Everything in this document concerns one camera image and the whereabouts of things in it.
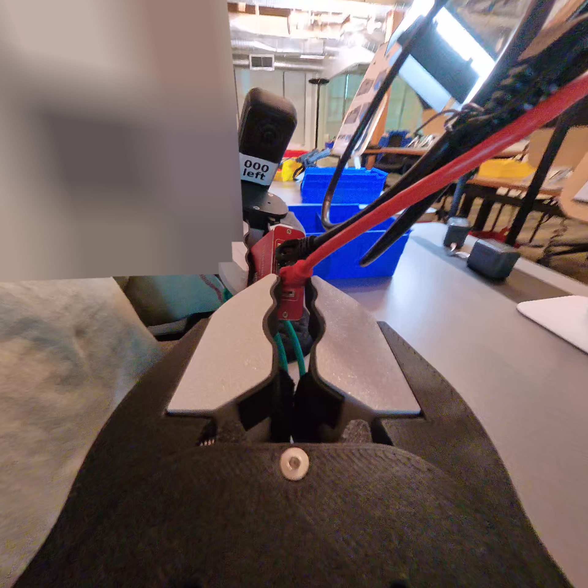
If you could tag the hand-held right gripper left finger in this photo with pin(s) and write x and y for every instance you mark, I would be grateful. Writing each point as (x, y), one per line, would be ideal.
(225, 367)

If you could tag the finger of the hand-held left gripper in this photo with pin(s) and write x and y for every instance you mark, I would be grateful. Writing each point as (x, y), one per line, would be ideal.
(235, 278)

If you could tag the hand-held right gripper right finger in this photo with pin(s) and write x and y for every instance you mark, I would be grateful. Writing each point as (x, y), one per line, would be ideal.
(363, 367)

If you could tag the red ethernet splitter box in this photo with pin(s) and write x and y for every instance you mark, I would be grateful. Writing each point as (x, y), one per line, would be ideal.
(264, 252)

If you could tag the black floor lamp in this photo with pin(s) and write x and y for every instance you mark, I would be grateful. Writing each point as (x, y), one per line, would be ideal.
(318, 110)

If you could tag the white air vent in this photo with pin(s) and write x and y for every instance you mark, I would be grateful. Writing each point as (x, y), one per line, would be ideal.
(262, 62)

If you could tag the person's beige sweatshirt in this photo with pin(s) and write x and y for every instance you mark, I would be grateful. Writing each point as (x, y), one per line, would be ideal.
(46, 390)

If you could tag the white stand with wooden board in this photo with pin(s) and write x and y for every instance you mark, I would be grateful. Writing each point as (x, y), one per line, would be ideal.
(560, 321)

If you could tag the yellow plastic container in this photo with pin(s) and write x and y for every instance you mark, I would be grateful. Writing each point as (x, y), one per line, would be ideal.
(505, 167)

